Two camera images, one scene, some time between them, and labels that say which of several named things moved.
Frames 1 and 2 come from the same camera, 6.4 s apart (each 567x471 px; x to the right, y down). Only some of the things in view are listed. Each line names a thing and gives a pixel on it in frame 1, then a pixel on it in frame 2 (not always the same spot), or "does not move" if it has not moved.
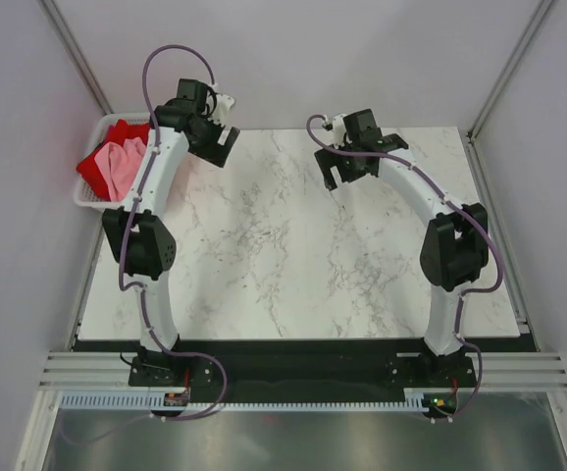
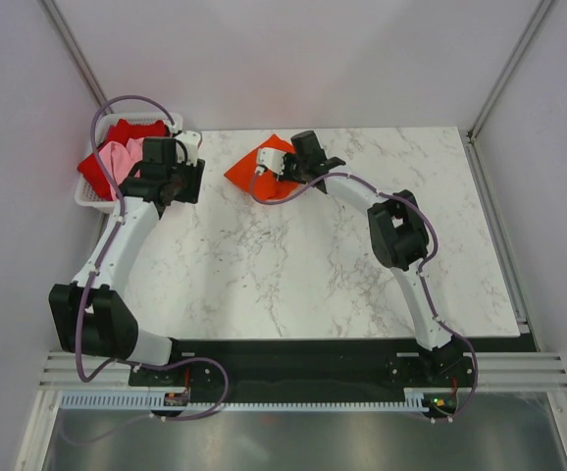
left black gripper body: [206, 146] to [186, 181]
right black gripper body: [346, 165] to [292, 170]
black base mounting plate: [301, 366] does not move
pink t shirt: [121, 164] does not move
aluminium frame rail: [494, 369] does not move
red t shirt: [117, 132] does not move
